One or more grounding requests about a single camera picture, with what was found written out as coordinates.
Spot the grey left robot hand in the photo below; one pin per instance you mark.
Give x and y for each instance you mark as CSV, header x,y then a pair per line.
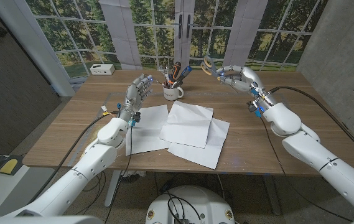
x,y
134,95

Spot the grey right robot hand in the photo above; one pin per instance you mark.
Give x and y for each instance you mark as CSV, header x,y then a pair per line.
x,y
246,77

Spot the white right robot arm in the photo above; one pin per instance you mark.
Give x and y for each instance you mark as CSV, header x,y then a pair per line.
x,y
319,155

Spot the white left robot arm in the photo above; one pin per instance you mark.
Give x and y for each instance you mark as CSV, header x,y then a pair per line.
x,y
77,177

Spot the white mug with tools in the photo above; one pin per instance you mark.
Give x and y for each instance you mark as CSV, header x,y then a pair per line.
x,y
174,71

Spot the silver metal wrench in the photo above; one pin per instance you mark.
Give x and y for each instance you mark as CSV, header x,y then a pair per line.
x,y
164,73

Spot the white power strip box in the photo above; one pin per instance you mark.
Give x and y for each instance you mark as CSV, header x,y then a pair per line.
x,y
102,69

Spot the printed window forest backdrop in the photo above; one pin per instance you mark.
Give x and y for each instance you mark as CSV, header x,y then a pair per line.
x,y
120,37

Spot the creased white paper sheet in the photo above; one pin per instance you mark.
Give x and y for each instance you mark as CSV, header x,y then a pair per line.
x,y
189,124

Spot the large white paper sheet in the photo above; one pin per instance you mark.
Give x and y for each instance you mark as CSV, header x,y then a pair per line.
x,y
207,154

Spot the white table leg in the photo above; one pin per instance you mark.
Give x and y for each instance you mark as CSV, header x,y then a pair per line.
x,y
113,193

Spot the grey table leg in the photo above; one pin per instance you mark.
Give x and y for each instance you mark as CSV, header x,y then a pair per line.
x,y
273,196

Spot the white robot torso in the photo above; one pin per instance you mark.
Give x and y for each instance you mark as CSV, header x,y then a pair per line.
x,y
192,202

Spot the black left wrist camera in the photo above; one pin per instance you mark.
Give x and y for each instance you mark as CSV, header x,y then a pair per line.
x,y
137,117

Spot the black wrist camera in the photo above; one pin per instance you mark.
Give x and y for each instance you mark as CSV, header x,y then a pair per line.
x,y
137,117
252,107

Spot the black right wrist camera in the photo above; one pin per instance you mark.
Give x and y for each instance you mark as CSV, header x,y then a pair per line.
x,y
252,107

